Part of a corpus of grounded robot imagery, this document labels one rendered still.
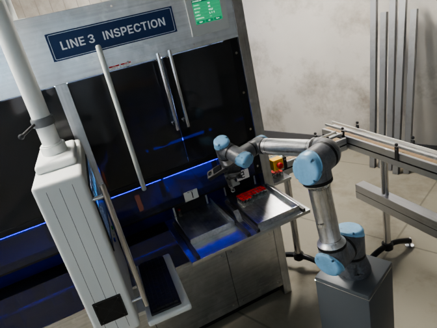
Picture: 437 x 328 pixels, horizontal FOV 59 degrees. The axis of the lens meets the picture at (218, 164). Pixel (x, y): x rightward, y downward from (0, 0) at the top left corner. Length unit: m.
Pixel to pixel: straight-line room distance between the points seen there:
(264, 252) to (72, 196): 1.52
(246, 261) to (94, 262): 1.25
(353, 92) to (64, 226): 3.85
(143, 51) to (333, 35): 3.08
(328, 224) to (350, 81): 3.34
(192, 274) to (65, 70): 1.39
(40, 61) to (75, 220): 0.77
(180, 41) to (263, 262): 1.52
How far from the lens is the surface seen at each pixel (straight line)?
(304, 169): 1.44
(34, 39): 1.93
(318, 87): 4.97
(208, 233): 2.05
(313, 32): 4.84
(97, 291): 1.69
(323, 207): 1.52
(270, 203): 2.24
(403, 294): 2.94
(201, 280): 2.52
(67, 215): 1.51
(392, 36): 4.16
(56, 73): 1.94
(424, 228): 2.72
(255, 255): 2.62
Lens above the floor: 2.01
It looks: 23 degrees down
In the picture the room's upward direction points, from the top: 13 degrees counter-clockwise
